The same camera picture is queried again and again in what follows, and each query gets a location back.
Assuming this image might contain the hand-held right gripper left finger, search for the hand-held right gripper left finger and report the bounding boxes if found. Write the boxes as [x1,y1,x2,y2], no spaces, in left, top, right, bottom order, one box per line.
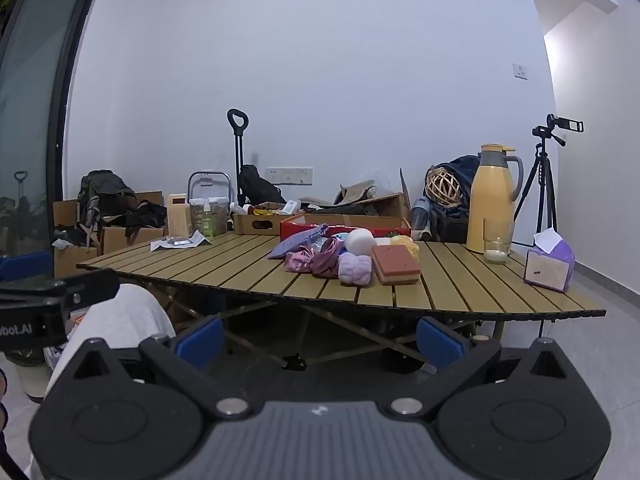
[72,316,251,416]

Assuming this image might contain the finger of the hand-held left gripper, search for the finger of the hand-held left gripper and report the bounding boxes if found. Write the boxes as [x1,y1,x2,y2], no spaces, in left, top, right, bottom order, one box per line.
[0,268,121,322]

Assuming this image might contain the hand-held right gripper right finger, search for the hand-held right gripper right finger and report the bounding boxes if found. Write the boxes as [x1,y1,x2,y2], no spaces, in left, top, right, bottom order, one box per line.
[382,316,573,416]

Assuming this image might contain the orange and pink sponge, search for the orange and pink sponge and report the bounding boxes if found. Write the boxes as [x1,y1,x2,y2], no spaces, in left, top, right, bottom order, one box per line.
[371,245,422,287]

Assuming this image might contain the yellow plush toy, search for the yellow plush toy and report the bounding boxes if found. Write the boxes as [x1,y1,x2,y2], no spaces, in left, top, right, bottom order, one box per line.
[390,234,420,261]

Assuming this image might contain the lilac fluffy towel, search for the lilac fluffy towel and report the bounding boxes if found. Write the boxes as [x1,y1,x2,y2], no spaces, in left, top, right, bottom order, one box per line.
[338,252,373,287]

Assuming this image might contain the white plush toy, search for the white plush toy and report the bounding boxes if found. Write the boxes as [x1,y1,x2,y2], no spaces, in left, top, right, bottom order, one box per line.
[346,228,377,257]

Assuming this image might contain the purple cloth pouch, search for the purple cloth pouch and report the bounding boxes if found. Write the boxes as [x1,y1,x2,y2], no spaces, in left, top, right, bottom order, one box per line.
[267,224,329,261]

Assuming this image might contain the red cardboard box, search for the red cardboard box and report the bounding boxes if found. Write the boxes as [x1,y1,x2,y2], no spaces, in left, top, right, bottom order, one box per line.
[280,212,412,243]

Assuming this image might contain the person's grey trouser leg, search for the person's grey trouser leg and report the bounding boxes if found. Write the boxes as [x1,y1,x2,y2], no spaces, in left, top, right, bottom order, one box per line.
[45,284,176,396]

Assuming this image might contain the white paper leaflet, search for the white paper leaflet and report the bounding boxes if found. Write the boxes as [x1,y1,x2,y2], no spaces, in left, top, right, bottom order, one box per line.
[150,232,213,252]

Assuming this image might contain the clear drinking glass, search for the clear drinking glass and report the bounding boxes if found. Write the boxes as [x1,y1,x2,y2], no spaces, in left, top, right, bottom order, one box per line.
[482,222,513,265]

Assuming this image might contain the dark grey backpack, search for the dark grey backpack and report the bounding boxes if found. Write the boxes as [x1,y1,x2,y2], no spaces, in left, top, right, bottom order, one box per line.
[77,170,138,248]

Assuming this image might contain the black clothes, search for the black clothes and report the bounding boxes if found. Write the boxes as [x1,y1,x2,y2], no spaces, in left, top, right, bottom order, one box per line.
[100,200,168,241]

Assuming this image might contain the beige carton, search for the beige carton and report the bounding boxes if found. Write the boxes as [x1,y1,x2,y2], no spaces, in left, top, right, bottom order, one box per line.
[166,193,193,238]

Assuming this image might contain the small brown cardboard tray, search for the small brown cardboard tray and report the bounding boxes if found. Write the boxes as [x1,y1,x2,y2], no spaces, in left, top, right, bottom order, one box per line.
[233,202,291,237]

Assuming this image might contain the clear food storage container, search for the clear food storage container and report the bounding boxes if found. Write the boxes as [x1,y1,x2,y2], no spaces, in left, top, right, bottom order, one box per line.
[190,196,231,236]

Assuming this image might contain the purple tissue pack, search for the purple tissue pack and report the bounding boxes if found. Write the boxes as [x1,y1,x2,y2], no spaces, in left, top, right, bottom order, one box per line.
[523,227,576,293]

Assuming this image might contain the large brown cardboard box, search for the large brown cardboard box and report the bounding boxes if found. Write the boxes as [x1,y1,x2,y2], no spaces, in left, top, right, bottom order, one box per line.
[300,167,413,221]

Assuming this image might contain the yellow thermos jug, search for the yellow thermos jug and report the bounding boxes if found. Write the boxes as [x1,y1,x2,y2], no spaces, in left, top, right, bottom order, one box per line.
[466,144,524,255]

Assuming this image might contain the wicker ball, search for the wicker ball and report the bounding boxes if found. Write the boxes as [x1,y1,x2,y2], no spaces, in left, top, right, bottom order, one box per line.
[425,166,463,207]

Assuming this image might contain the black trolley bag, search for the black trolley bag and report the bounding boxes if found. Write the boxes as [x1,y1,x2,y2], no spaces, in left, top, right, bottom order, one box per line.
[238,164,286,206]

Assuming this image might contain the dark cloth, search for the dark cloth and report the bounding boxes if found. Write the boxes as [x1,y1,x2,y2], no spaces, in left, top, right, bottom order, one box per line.
[310,202,371,216]

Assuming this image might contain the beige cloth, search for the beige cloth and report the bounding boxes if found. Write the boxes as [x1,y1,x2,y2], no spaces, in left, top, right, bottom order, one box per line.
[334,180,378,206]

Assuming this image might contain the black framed glass door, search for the black framed glass door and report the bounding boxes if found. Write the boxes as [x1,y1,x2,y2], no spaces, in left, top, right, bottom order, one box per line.
[0,0,96,261]

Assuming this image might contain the black tripod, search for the black tripod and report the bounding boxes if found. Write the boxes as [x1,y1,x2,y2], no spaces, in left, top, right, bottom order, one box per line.
[512,135,558,248]

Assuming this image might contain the black trolley handle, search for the black trolley handle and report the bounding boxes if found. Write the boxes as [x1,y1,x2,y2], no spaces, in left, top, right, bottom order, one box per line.
[226,108,249,208]

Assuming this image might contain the black camcorder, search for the black camcorder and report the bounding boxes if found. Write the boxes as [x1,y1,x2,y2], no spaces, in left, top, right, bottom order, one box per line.
[531,113,584,147]

